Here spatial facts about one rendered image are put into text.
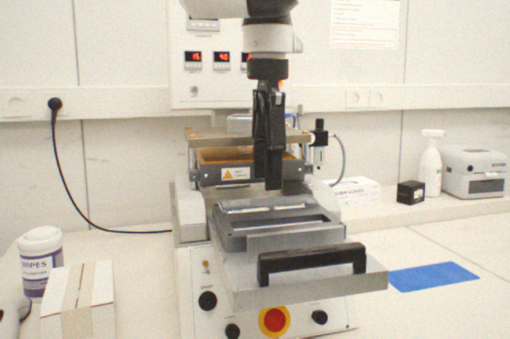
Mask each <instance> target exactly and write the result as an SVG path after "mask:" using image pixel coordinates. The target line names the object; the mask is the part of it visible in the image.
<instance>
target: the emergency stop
mask: <svg viewBox="0 0 510 339"><path fill-rule="evenodd" d="M264 324H265V326H266V327H267V329H268V330H270V331H271V332H274V333H276V332H279V331H281V330H282V329H283V328H284V327H285V324H286V316H285V314H284V312H283V311H280V310H279V309H271V310H270V311H268V313H267V314H266V315H265V317H264Z"/></svg>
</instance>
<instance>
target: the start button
mask: <svg viewBox="0 0 510 339"><path fill-rule="evenodd" d="M200 304H201V307H202V308H203V309H213V308H214V306H215V304H216V297H215V296H214V295H213V294H211V293H205V294H203V295H202V296H201V299H200Z"/></svg>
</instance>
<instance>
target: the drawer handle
mask: <svg viewBox="0 0 510 339"><path fill-rule="evenodd" d="M346 263H352V268H353V269H355V270H356V271H357V272H358V273H359V274H362V273H366V268H367V255H366V247H365V245H364V244H362V243H361V242H346V243H338V244H330V245H323V246H310V247H302V249H294V250H280V251H273V252H266V253H260V254H259V255H258V256H257V281H258V283H259V286H260V287H266V286H269V274H275V273H283V272H289V271H295V270H307V269H314V268H321V267H327V266H333V265H340V264H346Z"/></svg>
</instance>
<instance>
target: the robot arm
mask: <svg viewBox="0 0 510 339"><path fill-rule="evenodd" d="M179 3H180V6H181V7H182V8H183V9H184V10H185V11H186V12H187V14H188V15H189V16H190V17H191V18H193V19H233V18H243V21H242V25H241V26H243V53H250V57H251V58H250V59H246V77H248V79H250V80H257V89H253V91H252V94H253V121H252V135H251V136H252V138H253V141H254V144H253V178H254V179H265V190H266V191H271V190H280V189H281V178H283V151H286V149H287V146H286V119H285V101H286V93H281V92H280V90H279V83H278V81H279V80H287V79H288V77H289V59H281V58H286V54H302V53H303V52H304V43H303V42H302V41H301V40H300V39H299V38H298V37H297V36H296V34H295V32H293V25H292V19H291V14H290V11H291V10H292V9H293V8H294V7H295V6H297V5H298V4H299V2H298V0H179Z"/></svg>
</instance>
